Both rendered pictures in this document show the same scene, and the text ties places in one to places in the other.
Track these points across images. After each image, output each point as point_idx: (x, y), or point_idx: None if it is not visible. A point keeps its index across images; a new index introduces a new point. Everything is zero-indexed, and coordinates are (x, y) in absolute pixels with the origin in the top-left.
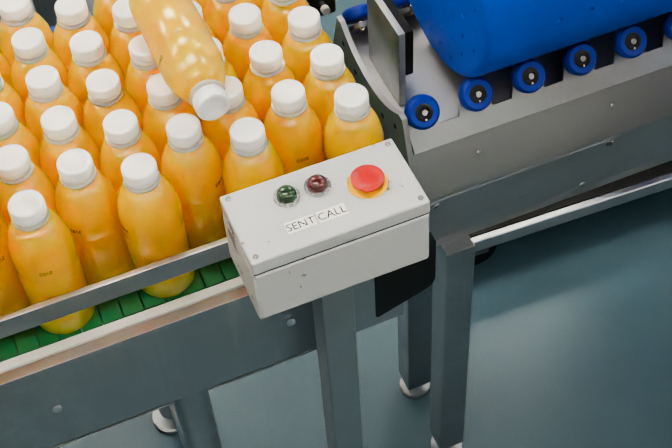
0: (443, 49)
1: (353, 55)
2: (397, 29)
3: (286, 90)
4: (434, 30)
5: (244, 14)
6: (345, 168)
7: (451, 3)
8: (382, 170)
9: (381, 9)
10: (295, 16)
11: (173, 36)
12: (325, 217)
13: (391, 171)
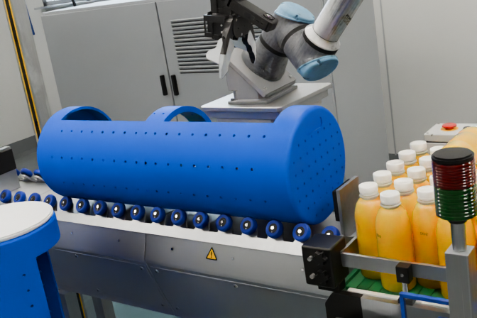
0: (330, 204)
1: (353, 236)
2: (355, 177)
3: (439, 148)
4: (324, 204)
5: (416, 168)
6: (451, 132)
7: (329, 165)
8: (439, 129)
9: (348, 183)
10: (397, 162)
11: (473, 130)
12: (475, 125)
13: (437, 128)
